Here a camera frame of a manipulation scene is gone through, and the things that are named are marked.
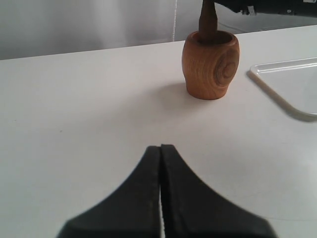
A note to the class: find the brown wooden pestle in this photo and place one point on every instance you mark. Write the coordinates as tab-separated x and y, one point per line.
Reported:
208	22

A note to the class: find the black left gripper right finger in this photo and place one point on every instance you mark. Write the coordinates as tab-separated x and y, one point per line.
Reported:
191	209

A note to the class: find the white rectangular plastic tray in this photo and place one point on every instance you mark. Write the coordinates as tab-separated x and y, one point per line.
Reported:
291	84

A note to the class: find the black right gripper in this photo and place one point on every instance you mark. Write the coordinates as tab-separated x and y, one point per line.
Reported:
306	8

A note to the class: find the wooden cup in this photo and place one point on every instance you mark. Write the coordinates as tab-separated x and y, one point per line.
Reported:
208	69

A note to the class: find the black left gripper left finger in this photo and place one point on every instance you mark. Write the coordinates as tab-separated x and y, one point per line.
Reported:
131	211

